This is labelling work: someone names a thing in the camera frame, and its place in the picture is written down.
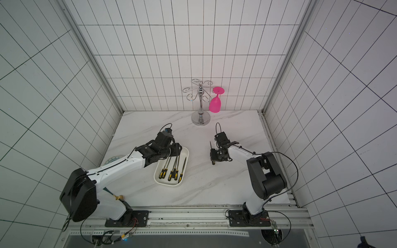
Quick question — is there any aluminium mounting rail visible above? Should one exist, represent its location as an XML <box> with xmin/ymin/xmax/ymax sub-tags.
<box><xmin>61</xmin><ymin>205</ymin><xmax>314</xmax><ymax>241</ymax></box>

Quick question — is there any file tool yellow black handle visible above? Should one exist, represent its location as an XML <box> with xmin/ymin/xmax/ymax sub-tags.
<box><xmin>168</xmin><ymin>156</ymin><xmax>178</xmax><ymax>181</ymax></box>

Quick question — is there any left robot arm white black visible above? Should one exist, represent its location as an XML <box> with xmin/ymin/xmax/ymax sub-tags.
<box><xmin>60</xmin><ymin>128</ymin><xmax>182</xmax><ymax>226</ymax></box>

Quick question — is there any brass fitting near arm base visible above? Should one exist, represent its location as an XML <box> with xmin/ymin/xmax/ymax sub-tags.
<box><xmin>114</xmin><ymin>195</ymin><xmax>125</xmax><ymax>201</ymax></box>

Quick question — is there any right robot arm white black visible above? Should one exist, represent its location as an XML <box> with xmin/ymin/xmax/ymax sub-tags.
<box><xmin>210</xmin><ymin>132</ymin><xmax>287</xmax><ymax>227</ymax></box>

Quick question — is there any pink plastic wine glass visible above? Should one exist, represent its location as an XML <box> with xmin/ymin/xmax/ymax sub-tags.
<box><xmin>209</xmin><ymin>87</ymin><xmax>225</xmax><ymax>113</ymax></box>

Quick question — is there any green patterned round plate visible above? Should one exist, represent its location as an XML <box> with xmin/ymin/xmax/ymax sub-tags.
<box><xmin>103</xmin><ymin>155</ymin><xmax>125</xmax><ymax>166</ymax></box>

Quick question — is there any white plastic storage tray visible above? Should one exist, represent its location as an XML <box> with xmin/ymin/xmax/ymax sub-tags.
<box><xmin>154</xmin><ymin>147</ymin><xmax>189</xmax><ymax>187</ymax></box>

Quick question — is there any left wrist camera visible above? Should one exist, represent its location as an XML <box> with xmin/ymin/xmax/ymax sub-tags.
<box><xmin>162</xmin><ymin>128</ymin><xmax>173</xmax><ymax>137</ymax></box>

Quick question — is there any chrome glass holder stand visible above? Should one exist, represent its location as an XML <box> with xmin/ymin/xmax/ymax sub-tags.
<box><xmin>183</xmin><ymin>79</ymin><xmax>213</xmax><ymax>126</ymax></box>

